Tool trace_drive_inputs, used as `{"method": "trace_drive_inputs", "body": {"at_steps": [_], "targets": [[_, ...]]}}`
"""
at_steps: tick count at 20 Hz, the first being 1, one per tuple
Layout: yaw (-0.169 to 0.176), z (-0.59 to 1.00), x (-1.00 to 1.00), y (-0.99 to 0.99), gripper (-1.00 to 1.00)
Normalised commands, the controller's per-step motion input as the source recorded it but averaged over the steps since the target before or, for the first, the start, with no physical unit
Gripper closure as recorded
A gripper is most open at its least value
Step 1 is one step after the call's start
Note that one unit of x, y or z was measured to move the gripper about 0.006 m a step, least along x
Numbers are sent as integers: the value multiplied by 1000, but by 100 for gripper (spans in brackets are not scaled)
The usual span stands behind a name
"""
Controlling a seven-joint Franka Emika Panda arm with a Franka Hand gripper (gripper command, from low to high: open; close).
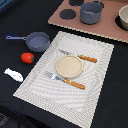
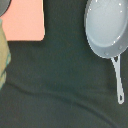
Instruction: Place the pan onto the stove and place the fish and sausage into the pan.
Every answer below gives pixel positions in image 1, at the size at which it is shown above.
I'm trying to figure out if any grey frying pan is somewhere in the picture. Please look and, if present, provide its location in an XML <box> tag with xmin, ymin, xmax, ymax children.
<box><xmin>7</xmin><ymin>32</ymin><xmax>50</xmax><ymax>52</ymax></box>

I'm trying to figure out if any red sausage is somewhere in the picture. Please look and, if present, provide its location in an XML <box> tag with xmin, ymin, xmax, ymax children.
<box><xmin>21</xmin><ymin>53</ymin><xmax>34</xmax><ymax>64</ymax></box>

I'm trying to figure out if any black stove burner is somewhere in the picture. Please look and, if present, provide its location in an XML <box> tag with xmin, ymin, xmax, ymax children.
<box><xmin>59</xmin><ymin>9</ymin><xmax>76</xmax><ymax>20</ymax></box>
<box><xmin>69</xmin><ymin>0</ymin><xmax>84</xmax><ymax>6</ymax></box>

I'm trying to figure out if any black rear stove burner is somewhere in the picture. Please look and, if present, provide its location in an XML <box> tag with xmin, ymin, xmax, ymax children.
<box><xmin>69</xmin><ymin>0</ymin><xmax>84</xmax><ymax>6</ymax></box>

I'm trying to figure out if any round beige plate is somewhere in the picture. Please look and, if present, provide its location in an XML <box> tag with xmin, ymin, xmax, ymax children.
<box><xmin>56</xmin><ymin>55</ymin><xmax>83</xmax><ymax>78</ymax></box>

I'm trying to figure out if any striped beige placemat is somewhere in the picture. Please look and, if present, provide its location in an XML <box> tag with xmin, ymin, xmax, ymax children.
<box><xmin>14</xmin><ymin>31</ymin><xmax>114</xmax><ymax>128</ymax></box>

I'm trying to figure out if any grey cooking pot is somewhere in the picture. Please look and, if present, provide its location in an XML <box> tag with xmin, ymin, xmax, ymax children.
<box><xmin>80</xmin><ymin>1</ymin><xmax>103</xmax><ymax>25</ymax></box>

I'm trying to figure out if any beige bowl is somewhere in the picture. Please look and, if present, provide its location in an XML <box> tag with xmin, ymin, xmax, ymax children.
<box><xmin>119</xmin><ymin>5</ymin><xmax>128</xmax><ymax>30</ymax></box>

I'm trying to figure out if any fork with wooden handle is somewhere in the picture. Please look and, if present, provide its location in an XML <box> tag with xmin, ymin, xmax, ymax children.
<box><xmin>45</xmin><ymin>72</ymin><xmax>85</xmax><ymax>89</ymax></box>

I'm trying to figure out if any knife with wooden handle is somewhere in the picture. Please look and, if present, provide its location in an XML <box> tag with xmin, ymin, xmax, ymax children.
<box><xmin>58</xmin><ymin>49</ymin><xmax>97</xmax><ymax>63</ymax></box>

